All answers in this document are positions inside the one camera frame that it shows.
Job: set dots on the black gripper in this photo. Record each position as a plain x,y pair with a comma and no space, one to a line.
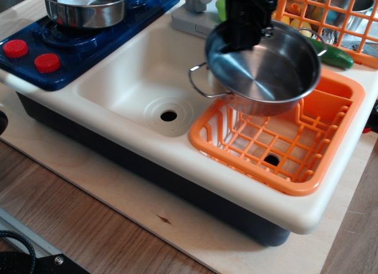
245,21

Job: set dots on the steel pan with wire handles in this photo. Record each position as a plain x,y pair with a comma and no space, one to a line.
266,80

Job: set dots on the cream toy sink unit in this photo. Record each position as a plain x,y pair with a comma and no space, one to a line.
137,107

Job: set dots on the orange plastic drying rack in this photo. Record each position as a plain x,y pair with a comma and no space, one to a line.
289,152

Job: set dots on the green toy broccoli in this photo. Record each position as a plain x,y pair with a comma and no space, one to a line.
221,8

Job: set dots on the yellow toy corn back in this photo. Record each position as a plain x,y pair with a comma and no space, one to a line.
286,20

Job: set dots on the grey toy faucet base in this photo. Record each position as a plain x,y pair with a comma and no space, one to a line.
196,17

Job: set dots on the yellow toy lemon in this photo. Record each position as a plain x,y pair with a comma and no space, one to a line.
304,29

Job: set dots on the green toy cucumber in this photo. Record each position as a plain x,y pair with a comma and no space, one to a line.
332,55

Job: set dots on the steel pot in basket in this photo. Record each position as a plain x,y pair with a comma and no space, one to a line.
339,12

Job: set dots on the orange grid basket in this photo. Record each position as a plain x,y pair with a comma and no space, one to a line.
356,43

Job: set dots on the steel pot on stove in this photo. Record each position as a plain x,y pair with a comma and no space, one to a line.
99,14

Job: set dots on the red stove knob right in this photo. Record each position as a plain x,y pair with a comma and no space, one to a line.
47,63

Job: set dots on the red stove knob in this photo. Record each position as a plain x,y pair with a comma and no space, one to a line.
15,48
47,63

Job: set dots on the blue toy stove top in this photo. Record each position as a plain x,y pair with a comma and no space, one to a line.
78,49

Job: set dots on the light wooden board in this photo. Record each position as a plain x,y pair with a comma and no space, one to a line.
111,221

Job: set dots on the red stove knob left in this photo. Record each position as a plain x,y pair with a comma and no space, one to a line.
15,48

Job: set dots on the black bracket with screw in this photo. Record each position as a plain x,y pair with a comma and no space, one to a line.
49,264

